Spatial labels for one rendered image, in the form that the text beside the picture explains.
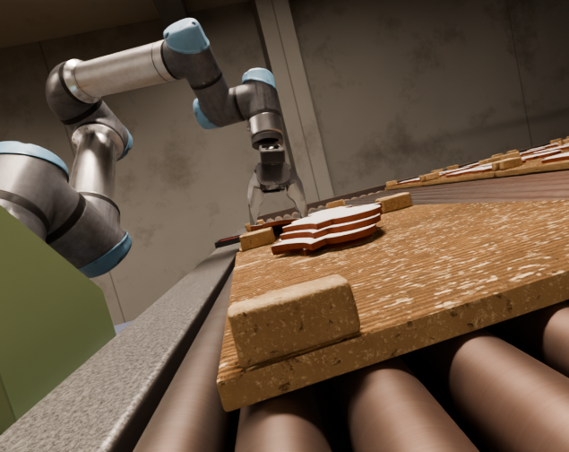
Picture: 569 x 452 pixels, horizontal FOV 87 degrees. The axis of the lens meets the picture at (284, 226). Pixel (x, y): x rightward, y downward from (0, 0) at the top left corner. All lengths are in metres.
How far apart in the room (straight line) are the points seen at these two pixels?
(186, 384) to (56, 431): 0.07
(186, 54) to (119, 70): 0.17
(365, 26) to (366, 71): 0.46
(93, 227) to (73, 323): 0.22
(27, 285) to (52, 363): 0.08
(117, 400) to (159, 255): 3.13
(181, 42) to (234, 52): 2.85
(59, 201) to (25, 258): 0.19
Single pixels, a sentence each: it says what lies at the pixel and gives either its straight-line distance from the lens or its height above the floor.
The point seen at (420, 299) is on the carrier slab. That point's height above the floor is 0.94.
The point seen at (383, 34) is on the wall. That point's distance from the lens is 3.90.
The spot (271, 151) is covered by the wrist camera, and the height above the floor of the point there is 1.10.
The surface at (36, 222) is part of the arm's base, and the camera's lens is 0.53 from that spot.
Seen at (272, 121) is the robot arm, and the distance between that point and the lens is 0.68.
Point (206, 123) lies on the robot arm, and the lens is 0.76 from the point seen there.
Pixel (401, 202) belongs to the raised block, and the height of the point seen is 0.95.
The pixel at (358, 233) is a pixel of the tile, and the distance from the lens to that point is 0.34.
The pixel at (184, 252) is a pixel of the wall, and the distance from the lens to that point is 3.27.
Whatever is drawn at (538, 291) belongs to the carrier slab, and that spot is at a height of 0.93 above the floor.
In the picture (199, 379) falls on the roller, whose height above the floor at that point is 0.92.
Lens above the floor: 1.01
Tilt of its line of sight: 5 degrees down
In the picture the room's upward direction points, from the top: 14 degrees counter-clockwise
